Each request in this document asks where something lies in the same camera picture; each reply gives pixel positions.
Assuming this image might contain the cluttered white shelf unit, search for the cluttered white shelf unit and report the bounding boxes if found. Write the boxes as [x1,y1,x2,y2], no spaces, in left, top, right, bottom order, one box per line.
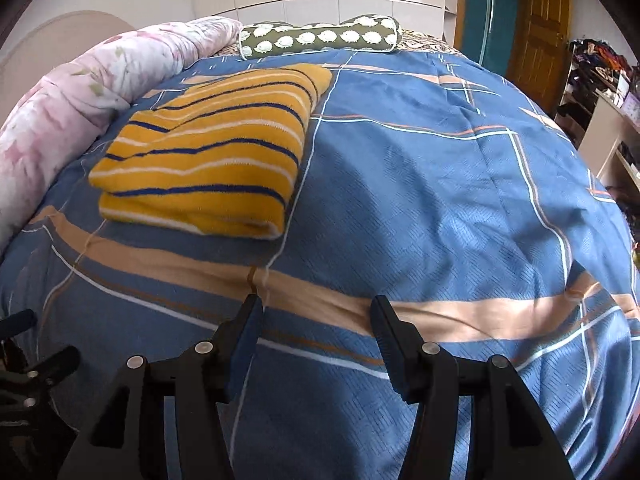
[554,37,640,206]

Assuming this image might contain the beige round headboard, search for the beige round headboard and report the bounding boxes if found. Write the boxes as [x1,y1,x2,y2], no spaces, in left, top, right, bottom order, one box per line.
[0,10,134,122]

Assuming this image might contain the yellow striped knit sweater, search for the yellow striped knit sweater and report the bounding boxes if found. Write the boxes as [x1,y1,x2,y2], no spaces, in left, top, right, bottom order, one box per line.
[89,63,332,240]

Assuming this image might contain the pink floral rolled quilt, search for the pink floral rolled quilt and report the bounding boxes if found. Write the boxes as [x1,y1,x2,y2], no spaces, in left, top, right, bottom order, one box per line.
[1,16,242,244]

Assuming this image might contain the green white-dotted pillow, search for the green white-dotted pillow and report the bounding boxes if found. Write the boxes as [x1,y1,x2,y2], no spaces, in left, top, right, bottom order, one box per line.
[238,14,402,60]

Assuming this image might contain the brown wooden door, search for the brown wooden door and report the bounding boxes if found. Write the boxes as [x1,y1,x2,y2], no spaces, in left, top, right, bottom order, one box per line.
[506,0,572,116]

